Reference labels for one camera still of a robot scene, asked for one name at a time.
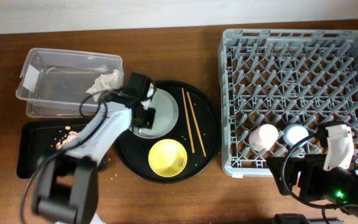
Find grey plate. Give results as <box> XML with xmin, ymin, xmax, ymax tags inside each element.
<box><xmin>129</xmin><ymin>88</ymin><xmax>179</xmax><ymax>139</ymax></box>

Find black rectangular tray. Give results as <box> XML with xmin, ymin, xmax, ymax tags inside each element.
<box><xmin>16</xmin><ymin>118</ymin><xmax>89</xmax><ymax>179</ymax></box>

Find noodle food scraps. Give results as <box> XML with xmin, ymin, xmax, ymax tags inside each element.
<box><xmin>55</xmin><ymin>126</ymin><xmax>79</xmax><ymax>150</ymax></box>

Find clear plastic bin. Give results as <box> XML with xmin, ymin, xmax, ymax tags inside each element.
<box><xmin>16</xmin><ymin>48</ymin><xmax>124</xmax><ymax>118</ymax></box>

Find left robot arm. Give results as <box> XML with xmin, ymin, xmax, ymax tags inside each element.
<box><xmin>27</xmin><ymin>72</ymin><xmax>157</xmax><ymax>223</ymax></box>

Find blue cup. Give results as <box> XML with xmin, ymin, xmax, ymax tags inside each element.
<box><xmin>283</xmin><ymin>124</ymin><xmax>309</xmax><ymax>147</ymax></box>

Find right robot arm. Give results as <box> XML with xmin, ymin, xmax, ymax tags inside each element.
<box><xmin>266</xmin><ymin>121</ymin><xmax>358</xmax><ymax>218</ymax></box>

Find pink cup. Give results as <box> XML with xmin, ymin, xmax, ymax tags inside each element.
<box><xmin>249</xmin><ymin>124</ymin><xmax>278</xmax><ymax>151</ymax></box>

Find round black tray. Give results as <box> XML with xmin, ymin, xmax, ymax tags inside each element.
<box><xmin>115</xmin><ymin>80</ymin><xmax>221</xmax><ymax>184</ymax></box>

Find grey dishwasher rack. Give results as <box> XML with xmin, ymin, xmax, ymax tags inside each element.
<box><xmin>218</xmin><ymin>29</ymin><xmax>358</xmax><ymax>178</ymax></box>

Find white tissue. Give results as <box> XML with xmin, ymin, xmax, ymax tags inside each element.
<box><xmin>86</xmin><ymin>69</ymin><xmax>122</xmax><ymax>102</ymax></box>

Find yellow bowl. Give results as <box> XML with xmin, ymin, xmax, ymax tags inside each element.
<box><xmin>148</xmin><ymin>139</ymin><xmax>188</xmax><ymax>178</ymax></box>

